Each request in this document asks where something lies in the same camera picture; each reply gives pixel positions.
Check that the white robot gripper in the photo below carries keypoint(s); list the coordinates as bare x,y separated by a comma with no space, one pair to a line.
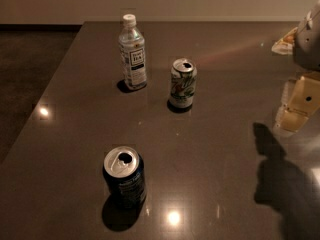
307,45

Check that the white green 7up can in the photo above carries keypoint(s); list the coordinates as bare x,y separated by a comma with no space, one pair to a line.
183,83

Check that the dark blue soda can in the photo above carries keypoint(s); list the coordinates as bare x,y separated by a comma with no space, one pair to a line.
124,173

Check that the clear plastic water bottle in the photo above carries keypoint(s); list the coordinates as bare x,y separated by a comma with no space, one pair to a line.
132,54

